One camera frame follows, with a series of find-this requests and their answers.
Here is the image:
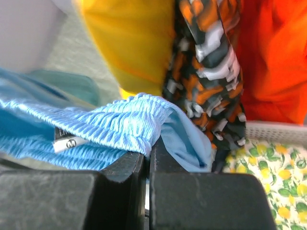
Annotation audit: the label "lemon print cloth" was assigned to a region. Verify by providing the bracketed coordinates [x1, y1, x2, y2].
[224, 139, 307, 230]

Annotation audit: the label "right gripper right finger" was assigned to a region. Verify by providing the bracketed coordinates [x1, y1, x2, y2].
[149, 139, 276, 230]

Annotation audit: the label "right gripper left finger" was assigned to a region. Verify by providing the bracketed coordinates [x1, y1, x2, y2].
[0, 153, 146, 230]

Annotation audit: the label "orange shorts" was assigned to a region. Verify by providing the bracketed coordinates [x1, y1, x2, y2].
[236, 0, 307, 125]

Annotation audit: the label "teal plastic basin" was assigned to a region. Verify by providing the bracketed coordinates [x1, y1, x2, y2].
[29, 69, 101, 106]

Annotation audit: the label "white perforated basket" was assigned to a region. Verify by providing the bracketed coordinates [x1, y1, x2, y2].
[246, 121, 307, 148]

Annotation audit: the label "yellow shorts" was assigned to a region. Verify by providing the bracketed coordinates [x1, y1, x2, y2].
[76, 0, 175, 98]

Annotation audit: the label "light blue shorts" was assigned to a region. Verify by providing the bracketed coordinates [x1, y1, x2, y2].
[0, 69, 212, 173]

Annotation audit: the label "camouflage print shorts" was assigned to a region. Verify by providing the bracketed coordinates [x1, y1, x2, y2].
[162, 0, 246, 150]

